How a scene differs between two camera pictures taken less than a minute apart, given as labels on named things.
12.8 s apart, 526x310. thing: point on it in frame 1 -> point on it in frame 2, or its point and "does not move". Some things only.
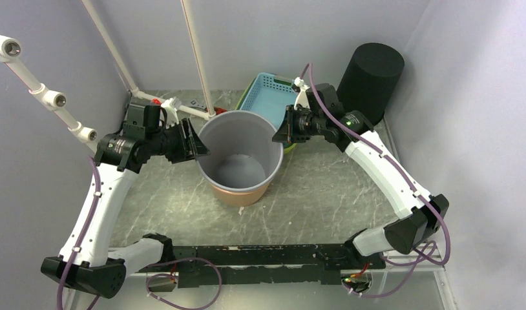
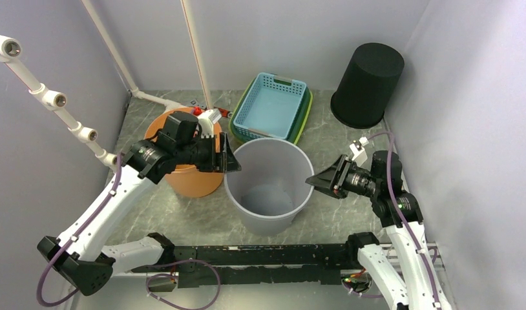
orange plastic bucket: (231, 198) -> (188, 181)
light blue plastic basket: (270, 95) does not move
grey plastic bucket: (243, 157) -> (271, 190)
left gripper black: (190, 147) -> (211, 165)
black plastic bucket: (368, 80) does not move
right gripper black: (287, 132) -> (329, 180)
